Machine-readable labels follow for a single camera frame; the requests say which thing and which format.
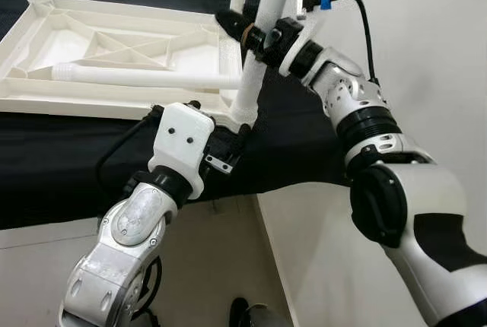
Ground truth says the yellow rubber band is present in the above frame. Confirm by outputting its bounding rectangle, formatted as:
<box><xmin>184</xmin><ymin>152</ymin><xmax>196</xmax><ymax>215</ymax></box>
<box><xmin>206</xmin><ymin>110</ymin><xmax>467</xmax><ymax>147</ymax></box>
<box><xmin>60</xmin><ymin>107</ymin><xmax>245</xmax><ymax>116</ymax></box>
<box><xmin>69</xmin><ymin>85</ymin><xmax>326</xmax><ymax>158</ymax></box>
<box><xmin>241</xmin><ymin>22</ymin><xmax>257</xmax><ymax>46</ymax></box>

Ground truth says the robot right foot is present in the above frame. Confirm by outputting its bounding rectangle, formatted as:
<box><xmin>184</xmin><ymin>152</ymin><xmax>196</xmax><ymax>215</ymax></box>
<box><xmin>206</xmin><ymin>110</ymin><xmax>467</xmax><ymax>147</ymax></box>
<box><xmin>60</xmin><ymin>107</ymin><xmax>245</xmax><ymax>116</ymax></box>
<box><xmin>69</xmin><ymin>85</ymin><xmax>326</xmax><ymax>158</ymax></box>
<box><xmin>228</xmin><ymin>297</ymin><xmax>295</xmax><ymax>327</ymax></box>

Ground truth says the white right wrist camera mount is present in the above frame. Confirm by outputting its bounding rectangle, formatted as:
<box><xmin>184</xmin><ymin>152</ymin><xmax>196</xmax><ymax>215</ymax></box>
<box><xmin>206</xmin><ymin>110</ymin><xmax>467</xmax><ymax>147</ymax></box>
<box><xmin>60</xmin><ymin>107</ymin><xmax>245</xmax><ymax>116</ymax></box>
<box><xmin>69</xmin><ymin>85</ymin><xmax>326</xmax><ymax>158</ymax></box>
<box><xmin>278</xmin><ymin>0</ymin><xmax>336</xmax><ymax>78</ymax></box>

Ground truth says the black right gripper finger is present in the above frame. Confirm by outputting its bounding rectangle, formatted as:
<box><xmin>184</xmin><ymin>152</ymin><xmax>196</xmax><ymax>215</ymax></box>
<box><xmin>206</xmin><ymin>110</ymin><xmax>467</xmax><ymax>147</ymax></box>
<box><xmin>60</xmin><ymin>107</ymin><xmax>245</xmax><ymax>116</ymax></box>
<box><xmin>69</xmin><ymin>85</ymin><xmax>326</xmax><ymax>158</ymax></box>
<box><xmin>215</xmin><ymin>9</ymin><xmax>264</xmax><ymax>51</ymax></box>

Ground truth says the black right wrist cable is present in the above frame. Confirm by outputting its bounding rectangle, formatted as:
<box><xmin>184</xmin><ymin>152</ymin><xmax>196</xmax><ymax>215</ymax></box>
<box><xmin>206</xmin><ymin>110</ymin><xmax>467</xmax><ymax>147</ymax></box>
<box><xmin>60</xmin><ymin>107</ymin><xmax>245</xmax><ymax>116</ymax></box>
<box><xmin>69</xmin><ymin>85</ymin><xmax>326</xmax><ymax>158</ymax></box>
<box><xmin>322</xmin><ymin>0</ymin><xmax>380</xmax><ymax>86</ymax></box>

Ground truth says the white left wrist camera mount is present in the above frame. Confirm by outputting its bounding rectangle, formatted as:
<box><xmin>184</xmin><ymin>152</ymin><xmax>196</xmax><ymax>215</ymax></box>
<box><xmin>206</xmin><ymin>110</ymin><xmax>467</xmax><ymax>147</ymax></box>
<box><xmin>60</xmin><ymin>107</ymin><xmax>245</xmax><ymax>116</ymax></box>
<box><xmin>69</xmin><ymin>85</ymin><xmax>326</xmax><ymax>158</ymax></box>
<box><xmin>148</xmin><ymin>103</ymin><xmax>217</xmax><ymax>201</ymax></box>

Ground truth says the white plastic children table top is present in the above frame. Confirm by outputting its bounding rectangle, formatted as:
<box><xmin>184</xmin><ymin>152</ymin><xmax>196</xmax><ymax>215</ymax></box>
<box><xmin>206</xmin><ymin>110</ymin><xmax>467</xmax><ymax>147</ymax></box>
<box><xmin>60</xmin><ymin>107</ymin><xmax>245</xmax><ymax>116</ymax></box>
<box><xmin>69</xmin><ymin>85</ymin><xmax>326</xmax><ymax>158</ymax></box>
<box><xmin>0</xmin><ymin>0</ymin><xmax>257</xmax><ymax>127</ymax></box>

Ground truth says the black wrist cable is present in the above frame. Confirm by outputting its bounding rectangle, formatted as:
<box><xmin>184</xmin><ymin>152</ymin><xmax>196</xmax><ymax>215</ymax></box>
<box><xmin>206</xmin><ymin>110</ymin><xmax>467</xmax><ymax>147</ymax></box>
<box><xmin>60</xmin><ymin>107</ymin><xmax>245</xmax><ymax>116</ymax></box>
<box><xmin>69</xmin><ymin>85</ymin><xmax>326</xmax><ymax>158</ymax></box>
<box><xmin>322</xmin><ymin>0</ymin><xmax>380</xmax><ymax>86</ymax></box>
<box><xmin>94</xmin><ymin>110</ymin><xmax>166</xmax><ymax>192</ymax></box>

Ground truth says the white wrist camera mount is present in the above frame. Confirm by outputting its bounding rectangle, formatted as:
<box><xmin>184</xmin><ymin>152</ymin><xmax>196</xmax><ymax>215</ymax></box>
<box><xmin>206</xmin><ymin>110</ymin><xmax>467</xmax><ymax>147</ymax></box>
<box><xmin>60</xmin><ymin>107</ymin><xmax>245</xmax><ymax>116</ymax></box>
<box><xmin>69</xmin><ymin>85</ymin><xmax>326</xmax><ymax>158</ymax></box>
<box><xmin>278</xmin><ymin>0</ymin><xmax>336</xmax><ymax>78</ymax></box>
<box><xmin>148</xmin><ymin>103</ymin><xmax>217</xmax><ymax>201</ymax></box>

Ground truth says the black tablecloth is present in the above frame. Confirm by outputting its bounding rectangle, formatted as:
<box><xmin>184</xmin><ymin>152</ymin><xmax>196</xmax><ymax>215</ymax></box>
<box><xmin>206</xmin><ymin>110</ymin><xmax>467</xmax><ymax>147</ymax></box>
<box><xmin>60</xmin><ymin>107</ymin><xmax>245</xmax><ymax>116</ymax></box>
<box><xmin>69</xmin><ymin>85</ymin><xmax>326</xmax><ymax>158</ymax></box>
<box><xmin>0</xmin><ymin>0</ymin><xmax>360</xmax><ymax>230</ymax></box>

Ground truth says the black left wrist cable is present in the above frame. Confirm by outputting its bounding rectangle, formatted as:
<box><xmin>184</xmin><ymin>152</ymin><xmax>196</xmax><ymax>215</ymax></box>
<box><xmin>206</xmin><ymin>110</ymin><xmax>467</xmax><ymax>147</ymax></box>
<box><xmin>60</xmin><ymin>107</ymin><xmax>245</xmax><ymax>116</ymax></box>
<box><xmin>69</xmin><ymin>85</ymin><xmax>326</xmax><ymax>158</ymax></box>
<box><xmin>94</xmin><ymin>110</ymin><xmax>166</xmax><ymax>192</ymax></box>

